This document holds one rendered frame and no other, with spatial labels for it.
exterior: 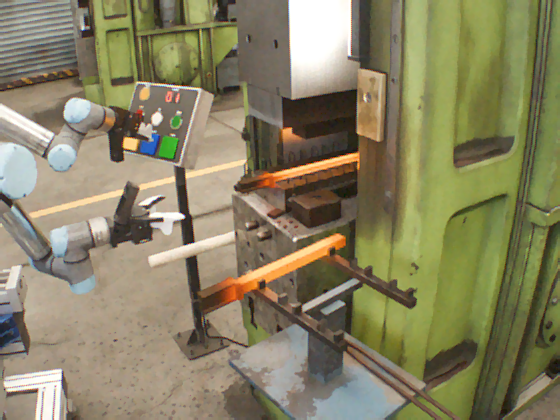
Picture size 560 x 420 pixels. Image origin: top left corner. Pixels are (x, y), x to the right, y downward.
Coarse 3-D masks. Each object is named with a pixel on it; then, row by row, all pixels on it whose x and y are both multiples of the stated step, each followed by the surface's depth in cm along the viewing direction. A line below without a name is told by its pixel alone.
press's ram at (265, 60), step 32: (256, 0) 142; (288, 0) 129; (320, 0) 133; (256, 32) 146; (288, 32) 132; (320, 32) 137; (256, 64) 151; (288, 64) 137; (320, 64) 140; (352, 64) 146; (288, 96) 141
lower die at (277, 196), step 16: (304, 160) 180; (320, 160) 176; (288, 176) 162; (336, 176) 164; (352, 176) 168; (256, 192) 172; (272, 192) 163; (288, 192) 157; (304, 192) 160; (352, 192) 170; (288, 208) 159
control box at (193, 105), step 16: (160, 96) 194; (176, 96) 189; (192, 96) 186; (208, 96) 188; (144, 112) 197; (160, 112) 192; (176, 112) 188; (192, 112) 185; (208, 112) 190; (160, 128) 191; (176, 128) 187; (192, 128) 185; (160, 144) 190; (192, 144) 187; (160, 160) 189; (176, 160) 185; (192, 160) 189
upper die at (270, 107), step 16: (256, 96) 156; (272, 96) 148; (320, 96) 150; (336, 96) 153; (352, 96) 156; (256, 112) 158; (272, 112) 150; (288, 112) 147; (304, 112) 149; (320, 112) 152; (336, 112) 155; (352, 112) 158
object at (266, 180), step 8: (328, 160) 171; (336, 160) 171; (344, 160) 172; (352, 160) 173; (296, 168) 166; (304, 168) 166; (312, 168) 166; (256, 176) 159; (264, 176) 160; (272, 176) 159; (280, 176) 161; (240, 184) 156; (248, 184) 157; (256, 184) 159; (264, 184) 160; (272, 184) 159; (240, 192) 157; (248, 192) 157
